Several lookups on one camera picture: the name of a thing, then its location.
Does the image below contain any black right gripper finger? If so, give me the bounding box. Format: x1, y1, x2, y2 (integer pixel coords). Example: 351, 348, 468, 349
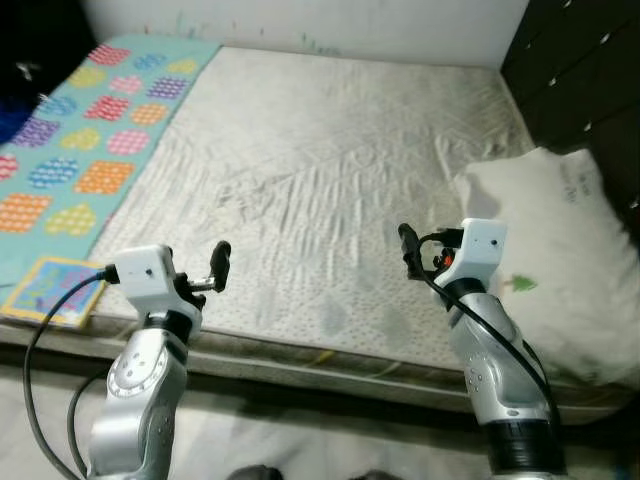
397, 222, 423, 283

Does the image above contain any white pillow with green print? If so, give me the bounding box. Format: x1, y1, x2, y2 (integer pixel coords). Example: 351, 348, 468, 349
452, 147, 640, 386

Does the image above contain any colourful children's board book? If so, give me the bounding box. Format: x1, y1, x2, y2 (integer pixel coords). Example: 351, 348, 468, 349
0, 256, 109, 331

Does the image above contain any grey quilted mattress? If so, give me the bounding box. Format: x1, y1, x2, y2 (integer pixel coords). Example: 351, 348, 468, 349
0, 45, 640, 411

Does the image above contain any teal patterned blanket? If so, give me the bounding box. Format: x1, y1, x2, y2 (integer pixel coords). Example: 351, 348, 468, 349
0, 35, 223, 291

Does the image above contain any black left robot foot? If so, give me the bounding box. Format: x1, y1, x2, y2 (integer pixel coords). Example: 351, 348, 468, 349
228, 464, 286, 480

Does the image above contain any dark tufted studded headboard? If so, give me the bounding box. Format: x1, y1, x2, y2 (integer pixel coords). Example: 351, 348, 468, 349
500, 0, 640, 211

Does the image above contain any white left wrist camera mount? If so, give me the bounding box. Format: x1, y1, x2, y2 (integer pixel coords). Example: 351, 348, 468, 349
105, 245, 179, 306

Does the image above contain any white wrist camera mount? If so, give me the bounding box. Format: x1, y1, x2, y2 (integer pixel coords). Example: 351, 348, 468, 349
105, 245, 179, 306
458, 218, 508, 283

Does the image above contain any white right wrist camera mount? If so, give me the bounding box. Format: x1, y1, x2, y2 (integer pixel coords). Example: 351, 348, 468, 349
458, 218, 508, 283

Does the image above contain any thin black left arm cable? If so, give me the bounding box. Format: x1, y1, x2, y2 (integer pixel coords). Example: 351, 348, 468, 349
66, 372, 111, 471

